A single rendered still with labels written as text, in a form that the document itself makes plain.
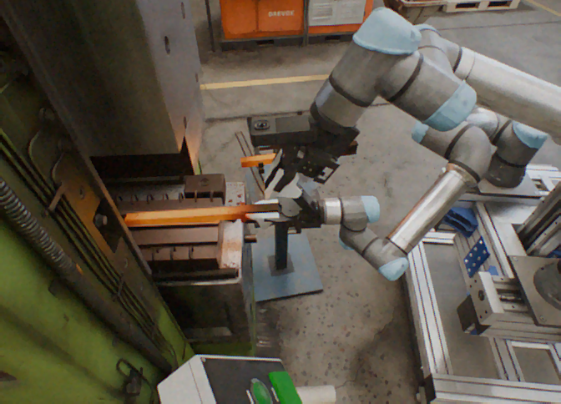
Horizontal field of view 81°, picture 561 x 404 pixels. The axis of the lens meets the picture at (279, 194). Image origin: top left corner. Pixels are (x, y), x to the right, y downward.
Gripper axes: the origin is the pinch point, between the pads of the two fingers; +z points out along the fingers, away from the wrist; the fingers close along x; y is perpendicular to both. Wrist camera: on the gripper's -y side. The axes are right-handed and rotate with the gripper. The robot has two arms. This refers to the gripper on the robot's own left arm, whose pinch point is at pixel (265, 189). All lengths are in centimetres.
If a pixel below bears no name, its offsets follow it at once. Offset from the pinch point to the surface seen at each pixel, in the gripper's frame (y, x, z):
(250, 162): 9, 42, 29
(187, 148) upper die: -16.1, 2.2, -1.7
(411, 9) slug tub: 199, 374, 0
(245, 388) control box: 1.9, -31.1, 12.8
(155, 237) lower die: -14.7, 8.3, 36.7
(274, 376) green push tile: 9.8, -27.7, 18.1
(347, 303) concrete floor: 94, 32, 92
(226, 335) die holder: 19, -1, 72
